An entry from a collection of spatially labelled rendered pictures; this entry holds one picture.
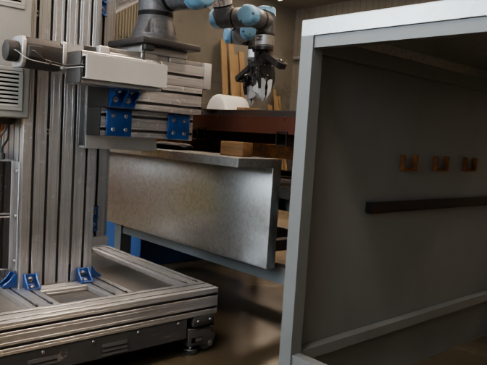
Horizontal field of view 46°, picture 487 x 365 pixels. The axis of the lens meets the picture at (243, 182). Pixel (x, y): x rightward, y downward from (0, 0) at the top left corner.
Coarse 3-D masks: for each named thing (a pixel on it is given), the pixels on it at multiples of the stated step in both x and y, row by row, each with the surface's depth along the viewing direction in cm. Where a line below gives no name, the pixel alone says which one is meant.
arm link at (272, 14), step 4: (260, 8) 221; (264, 8) 220; (268, 8) 220; (272, 8) 221; (268, 12) 220; (272, 12) 221; (268, 16) 218; (272, 16) 221; (268, 20) 218; (272, 20) 221; (268, 24) 219; (272, 24) 221; (264, 28) 220; (268, 28) 221; (272, 28) 222; (256, 32) 223; (260, 32) 221; (264, 32) 221; (268, 32) 221; (272, 32) 222
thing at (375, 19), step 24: (456, 0) 113; (480, 0) 110; (312, 24) 141; (336, 24) 135; (360, 24) 130; (384, 24) 126; (408, 24) 121; (384, 48) 167; (408, 48) 173; (432, 48) 170; (456, 48) 168; (480, 48) 165; (480, 72) 209
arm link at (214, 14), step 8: (216, 0) 216; (224, 0) 216; (216, 8) 218; (224, 8) 217; (232, 8) 218; (216, 16) 219; (224, 16) 218; (216, 24) 221; (224, 24) 219; (232, 24) 218
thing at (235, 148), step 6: (222, 144) 201; (228, 144) 199; (234, 144) 198; (240, 144) 196; (246, 144) 197; (252, 144) 200; (222, 150) 201; (228, 150) 199; (234, 150) 198; (240, 150) 196; (246, 150) 197; (252, 150) 200; (246, 156) 198
